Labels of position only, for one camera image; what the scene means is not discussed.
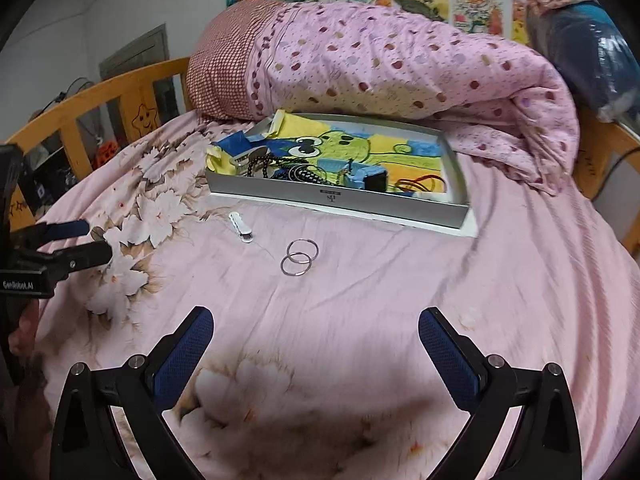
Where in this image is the dark bead bracelet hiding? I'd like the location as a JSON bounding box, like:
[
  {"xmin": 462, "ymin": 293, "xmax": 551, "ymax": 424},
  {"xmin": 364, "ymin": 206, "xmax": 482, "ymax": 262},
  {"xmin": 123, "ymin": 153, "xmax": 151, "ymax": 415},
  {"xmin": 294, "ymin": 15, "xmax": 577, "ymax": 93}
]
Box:
[{"xmin": 246, "ymin": 152, "xmax": 302, "ymax": 182}]

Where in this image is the light blue smart watch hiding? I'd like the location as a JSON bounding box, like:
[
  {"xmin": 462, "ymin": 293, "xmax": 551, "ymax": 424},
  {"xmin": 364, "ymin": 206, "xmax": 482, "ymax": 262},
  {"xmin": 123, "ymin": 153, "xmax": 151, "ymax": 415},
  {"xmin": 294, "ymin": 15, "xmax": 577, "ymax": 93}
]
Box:
[{"xmin": 319, "ymin": 158, "xmax": 389, "ymax": 193}]

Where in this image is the small white clip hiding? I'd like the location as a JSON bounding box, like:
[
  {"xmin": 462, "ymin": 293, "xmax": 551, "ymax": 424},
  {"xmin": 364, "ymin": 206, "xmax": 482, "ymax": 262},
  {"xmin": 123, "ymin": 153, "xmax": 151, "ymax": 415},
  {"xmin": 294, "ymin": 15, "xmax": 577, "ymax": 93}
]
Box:
[{"xmin": 228, "ymin": 211, "xmax": 255, "ymax": 244}]

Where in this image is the person's left hand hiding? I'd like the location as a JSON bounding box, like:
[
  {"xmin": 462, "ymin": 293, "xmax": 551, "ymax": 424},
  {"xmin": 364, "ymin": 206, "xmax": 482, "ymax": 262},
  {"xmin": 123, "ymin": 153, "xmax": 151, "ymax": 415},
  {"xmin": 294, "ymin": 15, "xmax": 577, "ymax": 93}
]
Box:
[{"xmin": 19, "ymin": 304, "xmax": 51, "ymax": 397}]

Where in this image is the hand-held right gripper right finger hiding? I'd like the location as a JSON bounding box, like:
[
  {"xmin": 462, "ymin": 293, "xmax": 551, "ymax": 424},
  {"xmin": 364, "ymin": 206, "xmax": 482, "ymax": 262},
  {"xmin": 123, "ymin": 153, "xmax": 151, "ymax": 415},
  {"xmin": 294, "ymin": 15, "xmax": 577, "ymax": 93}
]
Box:
[{"xmin": 417, "ymin": 306, "xmax": 583, "ymax": 480}]

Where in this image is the green cartoon crayon drawing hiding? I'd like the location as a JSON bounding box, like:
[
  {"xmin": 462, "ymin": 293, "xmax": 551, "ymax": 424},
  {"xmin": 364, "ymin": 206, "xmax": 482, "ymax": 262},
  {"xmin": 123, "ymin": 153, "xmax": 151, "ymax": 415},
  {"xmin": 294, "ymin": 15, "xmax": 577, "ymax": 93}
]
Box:
[{"xmin": 207, "ymin": 110, "xmax": 449, "ymax": 197}]

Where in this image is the blue bundle in plastic bag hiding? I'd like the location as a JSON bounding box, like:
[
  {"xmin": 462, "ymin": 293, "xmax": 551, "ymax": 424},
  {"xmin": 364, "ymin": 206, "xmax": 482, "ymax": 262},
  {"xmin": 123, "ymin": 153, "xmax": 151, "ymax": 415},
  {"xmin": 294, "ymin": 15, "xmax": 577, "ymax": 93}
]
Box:
[{"xmin": 524, "ymin": 2, "xmax": 640, "ymax": 124}]

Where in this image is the pink dotted folded quilt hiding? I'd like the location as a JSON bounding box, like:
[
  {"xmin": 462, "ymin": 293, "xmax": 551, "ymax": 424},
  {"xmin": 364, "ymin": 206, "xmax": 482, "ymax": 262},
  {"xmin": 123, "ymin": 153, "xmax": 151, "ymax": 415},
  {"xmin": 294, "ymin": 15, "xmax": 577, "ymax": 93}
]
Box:
[{"xmin": 247, "ymin": 2, "xmax": 582, "ymax": 197}]

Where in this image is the black cable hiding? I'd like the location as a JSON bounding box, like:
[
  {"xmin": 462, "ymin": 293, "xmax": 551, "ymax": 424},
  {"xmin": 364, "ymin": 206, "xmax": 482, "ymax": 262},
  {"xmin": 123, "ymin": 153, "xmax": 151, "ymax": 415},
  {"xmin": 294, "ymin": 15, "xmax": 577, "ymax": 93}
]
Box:
[{"xmin": 596, "ymin": 147, "xmax": 637, "ymax": 202}]

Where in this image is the grey door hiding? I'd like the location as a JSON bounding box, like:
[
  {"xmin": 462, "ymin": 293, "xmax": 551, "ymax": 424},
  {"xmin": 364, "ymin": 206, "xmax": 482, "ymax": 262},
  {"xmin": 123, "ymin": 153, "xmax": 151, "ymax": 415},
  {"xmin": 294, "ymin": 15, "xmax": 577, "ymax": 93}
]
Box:
[{"xmin": 98, "ymin": 23, "xmax": 169, "ymax": 112}]

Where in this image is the red string bracelet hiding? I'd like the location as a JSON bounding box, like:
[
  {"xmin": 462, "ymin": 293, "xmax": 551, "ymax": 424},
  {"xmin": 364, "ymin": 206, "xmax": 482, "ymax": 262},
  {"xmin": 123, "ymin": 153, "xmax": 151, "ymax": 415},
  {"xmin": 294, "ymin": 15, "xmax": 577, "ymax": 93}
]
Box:
[{"xmin": 396, "ymin": 174, "xmax": 447, "ymax": 194}]

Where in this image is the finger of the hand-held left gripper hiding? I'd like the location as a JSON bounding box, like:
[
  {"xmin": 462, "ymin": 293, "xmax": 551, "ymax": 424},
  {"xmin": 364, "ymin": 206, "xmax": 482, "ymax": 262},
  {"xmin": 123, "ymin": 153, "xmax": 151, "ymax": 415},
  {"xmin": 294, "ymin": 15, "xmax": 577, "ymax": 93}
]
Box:
[
  {"xmin": 50, "ymin": 241, "xmax": 114, "ymax": 281},
  {"xmin": 37, "ymin": 219, "xmax": 91, "ymax": 244}
]

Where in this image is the silver metal ring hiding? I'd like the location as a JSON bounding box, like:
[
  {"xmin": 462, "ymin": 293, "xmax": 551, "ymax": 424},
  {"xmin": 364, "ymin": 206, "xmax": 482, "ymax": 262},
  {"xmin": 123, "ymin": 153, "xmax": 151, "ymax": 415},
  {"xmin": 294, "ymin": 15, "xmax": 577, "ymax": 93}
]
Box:
[
  {"xmin": 280, "ymin": 254, "xmax": 312, "ymax": 278},
  {"xmin": 286, "ymin": 238, "xmax": 317, "ymax": 262}
]

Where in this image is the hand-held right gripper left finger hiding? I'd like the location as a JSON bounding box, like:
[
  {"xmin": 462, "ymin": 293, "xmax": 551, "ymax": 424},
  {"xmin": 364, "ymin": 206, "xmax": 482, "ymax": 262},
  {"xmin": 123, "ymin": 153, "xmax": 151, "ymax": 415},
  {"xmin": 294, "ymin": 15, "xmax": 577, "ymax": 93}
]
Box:
[{"xmin": 50, "ymin": 306, "xmax": 216, "ymax": 480}]

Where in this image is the shallow grey box tray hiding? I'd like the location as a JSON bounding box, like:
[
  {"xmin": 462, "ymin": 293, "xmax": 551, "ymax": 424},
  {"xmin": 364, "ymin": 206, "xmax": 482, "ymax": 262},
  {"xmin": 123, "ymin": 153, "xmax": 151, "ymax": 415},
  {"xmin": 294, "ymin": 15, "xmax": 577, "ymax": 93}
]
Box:
[{"xmin": 204, "ymin": 109, "xmax": 479, "ymax": 239}]

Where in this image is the black white braided cord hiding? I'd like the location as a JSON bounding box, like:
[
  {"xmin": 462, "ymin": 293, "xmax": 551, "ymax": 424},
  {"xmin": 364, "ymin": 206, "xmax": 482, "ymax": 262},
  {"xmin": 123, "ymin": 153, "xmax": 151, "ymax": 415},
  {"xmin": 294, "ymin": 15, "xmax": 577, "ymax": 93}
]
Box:
[{"xmin": 287, "ymin": 164, "xmax": 322, "ymax": 184}]

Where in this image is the pink floral bed sheet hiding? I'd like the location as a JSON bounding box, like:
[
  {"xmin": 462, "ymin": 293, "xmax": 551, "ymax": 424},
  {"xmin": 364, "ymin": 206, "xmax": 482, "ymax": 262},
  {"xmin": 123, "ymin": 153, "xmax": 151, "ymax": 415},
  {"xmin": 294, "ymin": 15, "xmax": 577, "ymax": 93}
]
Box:
[{"xmin": 34, "ymin": 110, "xmax": 640, "ymax": 480}]

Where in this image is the red checked pillow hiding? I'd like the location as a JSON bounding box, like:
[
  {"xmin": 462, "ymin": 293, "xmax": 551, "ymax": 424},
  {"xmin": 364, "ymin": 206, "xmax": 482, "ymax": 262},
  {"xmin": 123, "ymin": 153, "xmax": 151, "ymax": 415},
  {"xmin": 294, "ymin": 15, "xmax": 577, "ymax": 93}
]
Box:
[{"xmin": 185, "ymin": 0, "xmax": 287, "ymax": 122}]

